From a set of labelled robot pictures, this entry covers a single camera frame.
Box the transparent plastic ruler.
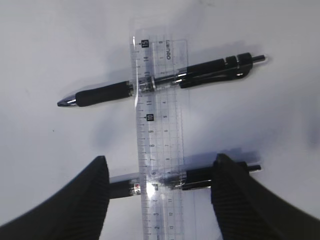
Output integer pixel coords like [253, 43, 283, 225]
[128, 17, 190, 240]

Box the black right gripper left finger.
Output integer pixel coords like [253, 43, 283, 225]
[0, 156, 110, 240]

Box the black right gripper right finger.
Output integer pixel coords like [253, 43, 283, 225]
[211, 153, 320, 240]

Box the black pen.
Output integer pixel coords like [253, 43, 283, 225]
[57, 52, 267, 107]
[108, 161, 262, 200]

